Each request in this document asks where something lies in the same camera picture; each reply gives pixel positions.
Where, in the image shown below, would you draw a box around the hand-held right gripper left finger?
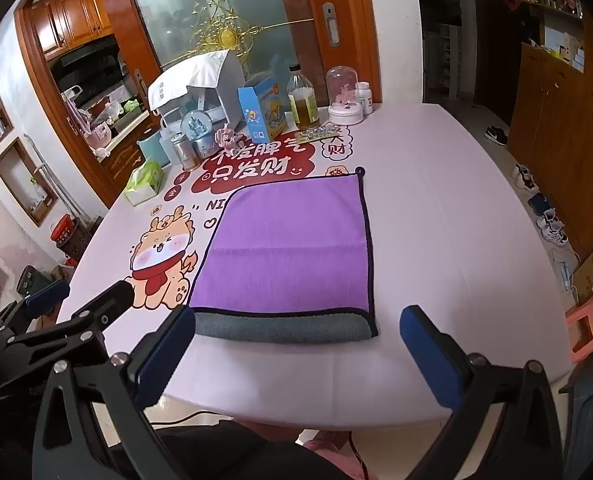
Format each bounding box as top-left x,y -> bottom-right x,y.
31,306 -> 198,480

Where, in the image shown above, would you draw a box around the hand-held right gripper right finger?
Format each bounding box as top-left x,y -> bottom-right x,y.
399,304 -> 563,480

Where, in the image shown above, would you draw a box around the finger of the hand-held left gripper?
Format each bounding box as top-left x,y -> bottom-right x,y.
4,280 -> 136,362
0,279 -> 71,335

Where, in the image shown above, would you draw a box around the purple and grey towel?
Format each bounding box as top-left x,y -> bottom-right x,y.
186,172 -> 380,346

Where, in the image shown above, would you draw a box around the red bucket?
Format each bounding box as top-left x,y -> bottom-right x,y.
50,214 -> 78,244

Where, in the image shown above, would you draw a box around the person's dark trousers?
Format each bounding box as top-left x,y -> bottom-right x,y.
151,419 -> 350,480

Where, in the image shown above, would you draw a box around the green tissue pack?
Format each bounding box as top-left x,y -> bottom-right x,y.
124,159 -> 165,207

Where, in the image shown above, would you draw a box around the pink slipper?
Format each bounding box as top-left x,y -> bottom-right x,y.
304,435 -> 360,480

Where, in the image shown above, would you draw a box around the teal cup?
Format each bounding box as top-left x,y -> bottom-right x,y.
137,132 -> 170,169

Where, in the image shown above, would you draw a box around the white power strip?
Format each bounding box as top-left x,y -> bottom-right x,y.
551,255 -> 578,292

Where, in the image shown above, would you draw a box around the metal can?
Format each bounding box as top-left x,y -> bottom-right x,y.
170,132 -> 198,170

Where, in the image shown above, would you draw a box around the white plastic jug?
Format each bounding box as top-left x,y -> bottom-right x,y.
158,115 -> 187,162

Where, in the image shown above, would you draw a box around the snow globe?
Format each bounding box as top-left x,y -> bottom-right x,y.
185,108 -> 218,159

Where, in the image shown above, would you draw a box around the pink toy figure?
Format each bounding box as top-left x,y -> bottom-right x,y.
215,127 -> 242,150

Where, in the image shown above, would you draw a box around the grey and white sneaker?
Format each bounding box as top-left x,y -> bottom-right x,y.
511,164 -> 540,190

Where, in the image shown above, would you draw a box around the black range hood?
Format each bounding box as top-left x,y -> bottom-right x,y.
49,35 -> 122,102

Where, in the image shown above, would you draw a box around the white covered water dispenser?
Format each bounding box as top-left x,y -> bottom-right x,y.
148,50 -> 246,134

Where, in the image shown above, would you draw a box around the blue carton box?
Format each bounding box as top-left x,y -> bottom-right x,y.
237,77 -> 285,144

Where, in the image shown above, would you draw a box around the patterned small packet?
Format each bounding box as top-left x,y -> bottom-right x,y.
292,129 -> 334,145

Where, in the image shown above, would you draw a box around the white pill bottle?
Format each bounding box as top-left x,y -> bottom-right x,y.
355,81 -> 375,115

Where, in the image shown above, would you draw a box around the wooden shoe cabinet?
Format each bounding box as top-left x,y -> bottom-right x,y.
507,42 -> 593,261

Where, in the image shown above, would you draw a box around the glass bottle with yellow liquid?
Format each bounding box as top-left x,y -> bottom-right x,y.
286,63 -> 322,131

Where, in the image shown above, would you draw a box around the glass dome with pink ornament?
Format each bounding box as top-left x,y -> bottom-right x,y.
325,66 -> 366,126

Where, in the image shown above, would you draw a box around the frosted glass sliding door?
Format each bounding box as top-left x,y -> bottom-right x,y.
119,0 -> 327,77

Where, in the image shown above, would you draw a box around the black cable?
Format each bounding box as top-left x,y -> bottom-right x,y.
345,430 -> 373,480

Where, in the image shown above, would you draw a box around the wooden kitchen wall cabinets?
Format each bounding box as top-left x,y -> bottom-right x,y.
29,0 -> 115,61

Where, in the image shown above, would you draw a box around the silver door handle plate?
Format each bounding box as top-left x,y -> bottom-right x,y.
323,2 -> 342,49

